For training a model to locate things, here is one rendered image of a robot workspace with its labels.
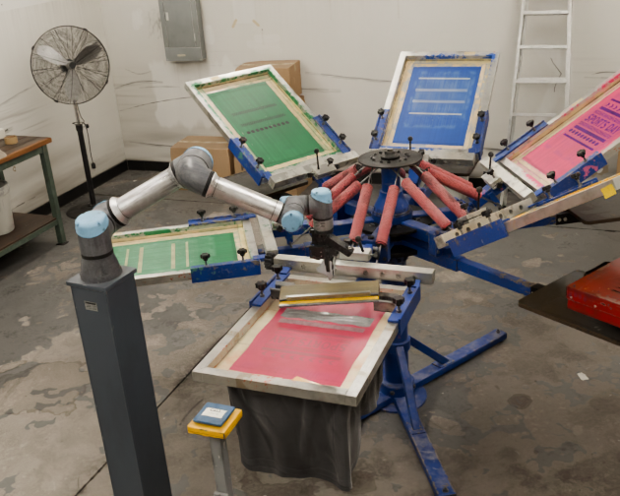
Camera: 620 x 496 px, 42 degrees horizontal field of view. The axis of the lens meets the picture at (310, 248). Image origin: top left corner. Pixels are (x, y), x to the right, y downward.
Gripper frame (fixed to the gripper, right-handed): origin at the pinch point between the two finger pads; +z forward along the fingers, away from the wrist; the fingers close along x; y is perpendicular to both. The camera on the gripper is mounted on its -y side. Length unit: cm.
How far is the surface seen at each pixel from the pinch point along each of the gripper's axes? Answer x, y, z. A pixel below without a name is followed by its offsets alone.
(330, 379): 49, -16, 13
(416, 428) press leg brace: -51, -19, 102
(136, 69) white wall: -412, 351, 5
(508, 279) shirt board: -47, -60, 17
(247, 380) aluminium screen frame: 61, 8, 10
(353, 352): 30.4, -18.1, 13.2
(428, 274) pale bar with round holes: -20.9, -32.7, 5.0
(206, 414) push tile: 80, 14, 12
